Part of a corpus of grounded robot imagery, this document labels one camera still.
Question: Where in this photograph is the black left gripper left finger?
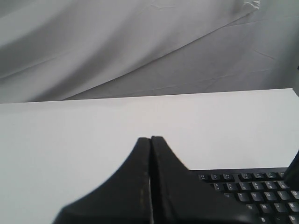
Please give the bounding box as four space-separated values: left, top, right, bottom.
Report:
54 138 151 224

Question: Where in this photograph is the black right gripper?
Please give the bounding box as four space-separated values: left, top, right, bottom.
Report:
284 151 299 189

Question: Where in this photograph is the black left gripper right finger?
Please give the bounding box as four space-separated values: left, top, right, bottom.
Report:
150 136 257 224

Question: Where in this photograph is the black acer keyboard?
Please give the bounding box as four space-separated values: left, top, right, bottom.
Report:
186 167 299 224

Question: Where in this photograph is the grey fabric backdrop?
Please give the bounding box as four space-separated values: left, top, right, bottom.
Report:
0 0 299 103

